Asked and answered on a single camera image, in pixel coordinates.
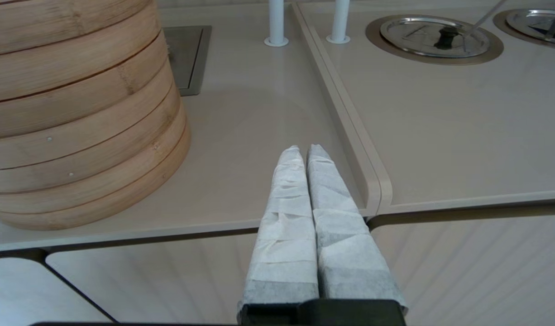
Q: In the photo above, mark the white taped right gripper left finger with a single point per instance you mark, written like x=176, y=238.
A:
x=286, y=226

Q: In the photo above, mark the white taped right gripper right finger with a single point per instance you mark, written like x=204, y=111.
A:
x=345, y=244

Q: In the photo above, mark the steel lid with black knob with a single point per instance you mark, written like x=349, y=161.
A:
x=411, y=36
x=524, y=19

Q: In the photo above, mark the tall bamboo steamer stack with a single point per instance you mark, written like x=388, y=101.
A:
x=78, y=113

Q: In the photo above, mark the beige cabinet door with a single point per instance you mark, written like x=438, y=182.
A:
x=24, y=294
x=485, y=271
x=169, y=280

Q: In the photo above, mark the recessed steel steam panel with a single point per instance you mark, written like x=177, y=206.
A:
x=184, y=59

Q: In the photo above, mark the white metal pole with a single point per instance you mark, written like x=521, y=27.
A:
x=276, y=21
x=340, y=19

